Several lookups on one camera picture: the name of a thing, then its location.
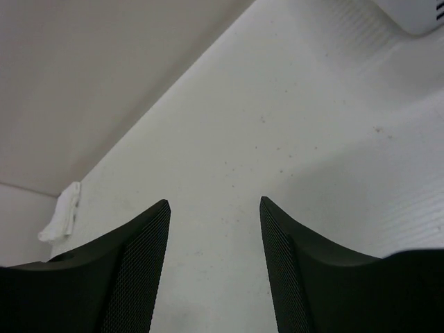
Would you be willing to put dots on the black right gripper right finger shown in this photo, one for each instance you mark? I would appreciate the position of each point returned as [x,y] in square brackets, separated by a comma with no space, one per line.
[318,285]

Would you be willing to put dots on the white plastic laundry basket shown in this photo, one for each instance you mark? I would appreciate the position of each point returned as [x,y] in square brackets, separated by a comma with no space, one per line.
[415,17]

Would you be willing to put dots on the white folded tank top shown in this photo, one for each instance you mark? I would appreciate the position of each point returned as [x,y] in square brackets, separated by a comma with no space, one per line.
[64,216]

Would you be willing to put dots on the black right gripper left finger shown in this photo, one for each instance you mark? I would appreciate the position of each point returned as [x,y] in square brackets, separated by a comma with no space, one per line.
[106,285]

